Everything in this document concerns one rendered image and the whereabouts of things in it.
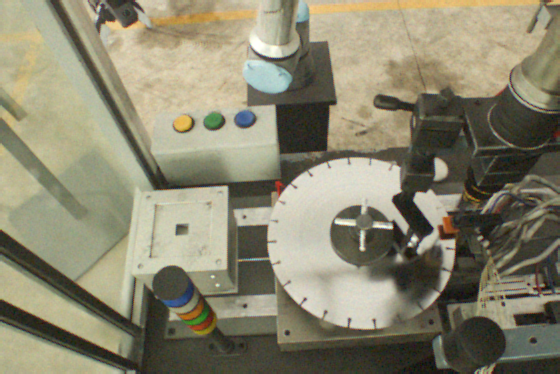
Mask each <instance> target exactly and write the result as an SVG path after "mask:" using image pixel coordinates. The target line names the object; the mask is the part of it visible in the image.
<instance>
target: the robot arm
mask: <svg viewBox="0 0 560 374"><path fill-rule="evenodd" d="M87 2H88V3H89V5H90V7H91V6H92V7H91V8H90V9H91V10H92V11H93V12H94V13H95V14H96V15H95V17H94V21H93V24H94V26H95V27H96V28H97V30H98V31H97V32H98V34H99V35H100V37H101V39H102V42H103V44H104V46H105V47H106V48H107V45H108V36H109V35H110V32H111V28H109V27H108V26H107V25H106V21H107V22H113V23H115V20H117V21H118V22H119V23H120V25H121V26H122V28H127V27H129V26H132V25H134V24H135V23H136V22H138V21H140V22H141V23H144V24H145V25H146V26H147V27H148V28H150V29H152V25H151V22H150V19H149V17H148V16H147V15H146V14H145V11H144V9H142V7H141V6H140V4H139V3H138V2H136V1H135V0H87ZM91 4H92V5H91ZM310 16H311V15H310V13H309V6H308V5H307V4H306V3H305V2H303V0H258V6H257V23H256V26H255V28H254V29H252V31H251V33H250V37H249V55H248V58H247V61H246V62H245V63H244V64H243V66H244V67H243V76H244V78H245V80H246V81H247V82H248V83H249V84H251V85H252V87H254V88H256V89H258V90H260V91H262V92H264V93H269V94H277V93H281V92H283V91H294V90H298V89H301V88H303V87H305V86H306V85H308V84H309V83H311V82H312V81H313V79H314V77H315V75H316V66H315V60H314V58H313V56H312V54H311V52H310Z"/></svg>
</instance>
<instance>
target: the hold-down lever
mask: <svg viewBox="0 0 560 374"><path fill-rule="evenodd" d="M373 105H374V107H375V108H376V109H380V110H385V111H392V112H395V111H398V110H403V111H408V112H413V109H414V105H415V104H413V103H408V102H403V101H400V99H399V98H398V97H394V96H389V95H384V94H377V95H376V96H375V97H374V99H373Z"/></svg>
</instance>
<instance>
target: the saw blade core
mask: <svg viewBox="0 0 560 374"><path fill-rule="evenodd" d="M349 162H350V165H348V159H344V158H341V159H335V160H332V161H328V164H329V166H330V167H331V169H329V168H328V165H327V162H325V163H322V164H320V165H318V166H316V167H314V168H312V169H310V170H308V172H309V173H310V174H312V175H313V176H310V174H309V173H308V172H304V173H303V174H301V175H300V176H299V177H297V178H296V179H295V180H294V181H293V182H292V183H291V185H293V186H294V187H297V188H294V187H292V186H291V185H290V186H289V187H287V188H286V189H285V190H284V191H287V192H289V193H290V194H291V195H290V197H289V196H288V195H286V194H284V193H282V194H281V196H280V197H279V199H278V201H279V202H276V203H275V208H274V210H273V213H272V215H271V218H270V220H274V221H276V220H277V221H278V222H277V223H275V222H274V221H270V222H269V227H268V242H274V241H276V243H268V250H269V256H270V259H271V263H272V264H275V263H277V262H278V261H280V262H281V263H280V264H276V265H273V269H274V271H275V272H276V277H277V278H278V280H279V282H280V283H281V284H282V286H283V285H284V284H286V283H288V282H289V281H290V282H291V283H289V284H287V285H286V286H284V289H285V290H286V291H287V293H288V294H290V296H291V297H292V298H293V300H294V301H296V302H297V303H298V304H301V303H302V302H303V298H307V300H306V301H304V302H303V304H302V305H301V306H302V307H303V308H304V309H305V310H306V311H308V312H309V313H311V314H314V315H316V317H318V318H320V319H322V318H323V315H324V312H325V311H328V313H326V316H325V318H324V321H327V322H328V323H333V324H336V325H339V326H342V327H347V328H348V322H349V321H348V319H349V318H351V319H352V320H351V322H350V328H351V329H374V324H373V319H375V320H376V322H375V325H376V329H377V328H384V327H389V326H393V325H396V324H399V323H400V321H399V319H398V317H397V316H396V314H399V315H400V316H399V317H400V319H401V321H402V322H406V321H408V320H410V319H412V318H413V317H415V316H416V315H418V314H419V313H421V312H422V311H423V309H426V308H428V307H429V306H430V305H431V304H432V303H433V302H434V300H435V299H436V298H437V297H438V296H439V295H440V293H439V292H442V291H443V289H444V287H445V285H446V283H447V281H448V279H449V276H450V274H451V273H450V272H451V271H452V268H453V265H454V259H455V250H450V249H455V239H454V233H450V234H445V233H444V229H443V228H444V225H443V223H442V217H446V216H448V214H447V212H446V211H445V209H444V208H441V207H443V204H442V203H441V201H440V200H438V198H437V197H436V194H435V193H434V192H433V191H432V190H431V189H429V190H428V192H427V193H421V192H417V194H416V196H415V199H414V201H415V203H416V204H417V207H418V208H419V209H420V211H421V212H423V213H424V215H425V216H426V219H427V220H428V221H429V223H430V224H432V226H433V227H434V228H435V230H434V231H433V233H432V235H430V236H426V237H425V238H424V239H423V241H422V243H421V244H419V243H418V242H409V243H408V242H406V231H407V228H408V225H407V222H406V221H405V219H404V218H403V217H402V215H401V214H400V213H399V212H398V211H397V208H396V207H395V205H394V204H393V203H392V201H391V200H392V198H393V196H394V195H396V194H397V193H399V192H401V190H400V182H399V170H400V167H398V166H396V165H394V164H393V166H392V168H391V171H389V170H388V169H390V167H391V165H392V164H391V163H388V162H385V161H382V160H373V159H372V160H371V164H372V165H369V163H370V159H364V158H349ZM363 198H366V199H367V200H368V206H371V207H374V208H375V209H377V210H379V211H380V212H382V213H383V214H385V215H386V217H387V218H388V220H389V221H390V223H392V224H393V232H394V239H393V243H392V246H391V248H390V250H389V252H387V254H386V255H385V256H384V257H383V258H382V259H381V260H379V261H377V262H375V263H372V264H368V265H358V264H354V263H351V262H348V261H346V259H344V258H342V257H341V256H339V255H338V254H337V253H336V252H335V250H334V249H333V245H332V244H331V240H330V227H331V224H332V221H333V219H334V218H335V216H336V215H337V214H338V213H339V212H340V211H341V210H343V209H345V208H347V207H349V206H352V205H362V199H363ZM282 202H286V203H285V204H283V203H282ZM436 208H441V209H439V210H438V211H437V210H436ZM446 247H448V248H450V249H449V250H447V249H446ZM443 267H444V268H445V269H446V270H448V271H450V272H447V271H446V270H445V271H444V270H442V268H443ZM433 287H435V288H436V290H438V291H439V292H437V291H436V290H435V289H432V288H433ZM417 302H418V303H420V306H421V307H422V308H423V309H421V308H420V307H419V306H417V305H416V303H417Z"/></svg>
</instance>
